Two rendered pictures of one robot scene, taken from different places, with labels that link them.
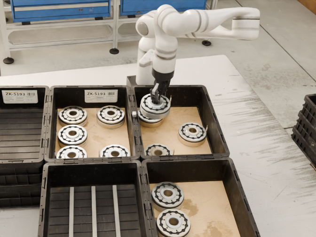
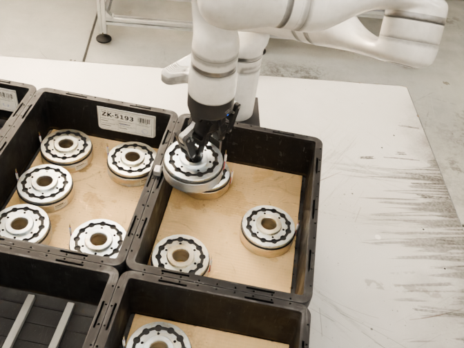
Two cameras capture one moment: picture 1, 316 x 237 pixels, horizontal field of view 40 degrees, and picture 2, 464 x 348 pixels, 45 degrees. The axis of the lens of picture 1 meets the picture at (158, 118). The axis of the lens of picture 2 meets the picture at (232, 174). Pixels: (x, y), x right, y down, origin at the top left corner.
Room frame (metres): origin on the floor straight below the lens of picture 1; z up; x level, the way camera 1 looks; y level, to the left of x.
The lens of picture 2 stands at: (0.54, -0.24, 1.67)
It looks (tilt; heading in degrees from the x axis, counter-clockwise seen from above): 45 degrees down; 16
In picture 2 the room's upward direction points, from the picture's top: 8 degrees clockwise
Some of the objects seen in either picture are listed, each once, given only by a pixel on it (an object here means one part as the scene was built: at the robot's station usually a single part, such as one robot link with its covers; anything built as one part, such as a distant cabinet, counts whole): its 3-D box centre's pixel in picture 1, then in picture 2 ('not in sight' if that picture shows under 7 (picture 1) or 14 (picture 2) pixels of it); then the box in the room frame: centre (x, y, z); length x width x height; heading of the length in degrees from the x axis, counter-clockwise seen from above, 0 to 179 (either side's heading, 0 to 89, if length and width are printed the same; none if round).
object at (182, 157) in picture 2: (155, 102); (193, 157); (1.19, 0.01, 1.00); 0.05 x 0.05 x 0.01
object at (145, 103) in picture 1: (155, 103); (193, 159); (1.19, 0.01, 1.00); 0.10 x 0.10 x 0.01
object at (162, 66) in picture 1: (159, 57); (204, 68); (1.22, 0.02, 1.17); 0.11 x 0.09 x 0.06; 70
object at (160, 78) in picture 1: (162, 76); (210, 109); (1.21, 0.00, 1.09); 0.08 x 0.08 x 0.09
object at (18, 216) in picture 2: (71, 155); (19, 224); (1.02, 0.27, 0.86); 0.05 x 0.05 x 0.01
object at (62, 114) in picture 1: (73, 114); (66, 146); (1.24, 0.32, 0.86); 0.10 x 0.10 x 0.01
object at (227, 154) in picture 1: (176, 120); (235, 198); (1.21, -0.07, 0.92); 0.40 x 0.30 x 0.02; 12
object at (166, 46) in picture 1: (166, 30); (217, 14); (1.22, 0.01, 1.26); 0.09 x 0.07 x 0.15; 33
